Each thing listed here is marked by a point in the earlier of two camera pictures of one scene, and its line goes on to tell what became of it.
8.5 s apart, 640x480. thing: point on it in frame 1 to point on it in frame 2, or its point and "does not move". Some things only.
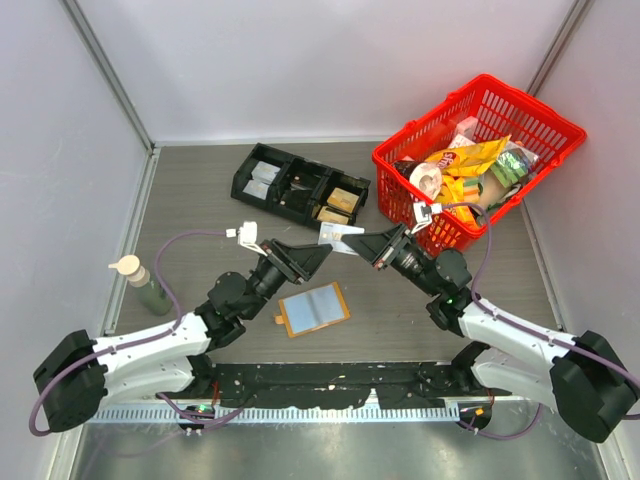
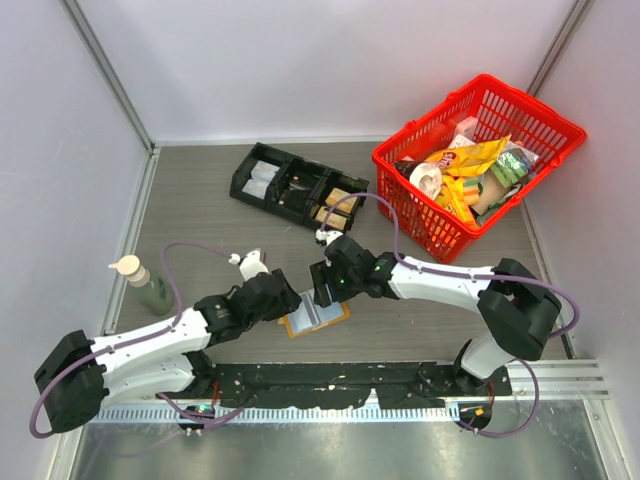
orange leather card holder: x=312 y=309 does not move
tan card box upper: x=342 y=199 does not move
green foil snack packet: x=512 y=166 does not move
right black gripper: x=381 y=248 to x=322 y=273
